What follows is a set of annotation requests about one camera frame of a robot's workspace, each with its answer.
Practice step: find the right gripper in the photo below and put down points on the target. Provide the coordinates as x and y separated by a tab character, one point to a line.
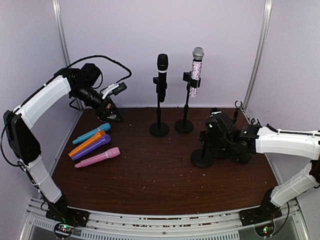
206	139

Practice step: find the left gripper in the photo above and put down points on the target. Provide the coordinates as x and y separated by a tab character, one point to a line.
103	116

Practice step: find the blue microphone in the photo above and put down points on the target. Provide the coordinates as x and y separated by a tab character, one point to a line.
104	127

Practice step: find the pink mic stand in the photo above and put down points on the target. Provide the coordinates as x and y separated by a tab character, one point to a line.
202	157

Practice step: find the orange microphone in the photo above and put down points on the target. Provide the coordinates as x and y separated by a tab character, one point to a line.
87	143

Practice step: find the purple microphone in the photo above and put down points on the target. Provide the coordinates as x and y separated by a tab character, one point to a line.
102	141

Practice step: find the glitter mic stand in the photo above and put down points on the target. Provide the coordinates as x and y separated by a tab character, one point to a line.
184	125

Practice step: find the pink microphone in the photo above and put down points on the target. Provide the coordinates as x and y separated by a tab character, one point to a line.
109	154

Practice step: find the mic stand front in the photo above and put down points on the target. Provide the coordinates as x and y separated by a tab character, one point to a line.
248	136

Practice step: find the black microphone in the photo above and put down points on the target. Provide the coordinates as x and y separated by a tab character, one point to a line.
162	66

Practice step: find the glitter silver microphone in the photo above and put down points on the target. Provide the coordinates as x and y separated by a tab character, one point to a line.
196	68

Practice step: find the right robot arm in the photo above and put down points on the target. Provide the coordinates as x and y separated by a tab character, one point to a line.
224	140

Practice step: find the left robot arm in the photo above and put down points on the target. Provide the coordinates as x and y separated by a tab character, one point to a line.
18	124

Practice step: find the black mic stand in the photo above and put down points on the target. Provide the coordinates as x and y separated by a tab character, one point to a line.
158	128

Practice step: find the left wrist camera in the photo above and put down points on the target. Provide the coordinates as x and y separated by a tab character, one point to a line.
114	89

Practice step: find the front aluminium rail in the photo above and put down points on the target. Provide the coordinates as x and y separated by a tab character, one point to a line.
223	225

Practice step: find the left aluminium post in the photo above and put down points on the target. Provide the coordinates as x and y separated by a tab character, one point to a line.
61	33

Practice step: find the aluminium post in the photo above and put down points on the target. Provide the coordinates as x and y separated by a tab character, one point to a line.
263	36
61	33

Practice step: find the right aluminium post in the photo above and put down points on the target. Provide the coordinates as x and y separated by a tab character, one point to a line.
263	36

